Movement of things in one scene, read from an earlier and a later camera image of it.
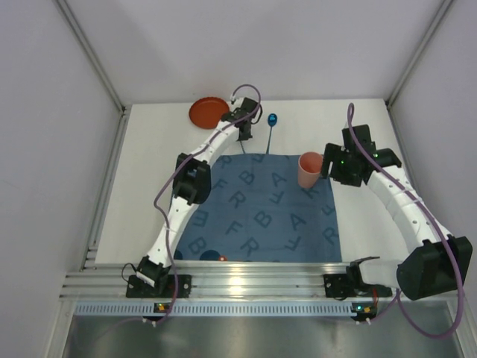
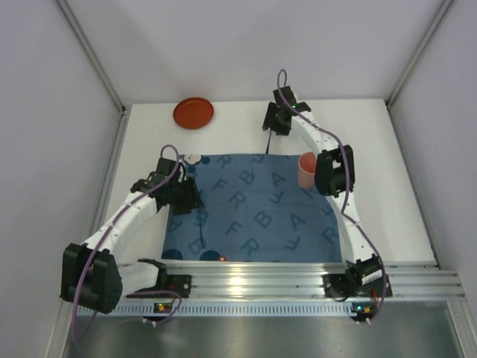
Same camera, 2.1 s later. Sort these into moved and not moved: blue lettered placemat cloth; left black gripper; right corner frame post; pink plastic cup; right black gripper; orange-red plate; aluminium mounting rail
Moved: left black gripper; right black gripper; orange-red plate
Not moved: blue lettered placemat cloth; pink plastic cup; aluminium mounting rail; right corner frame post
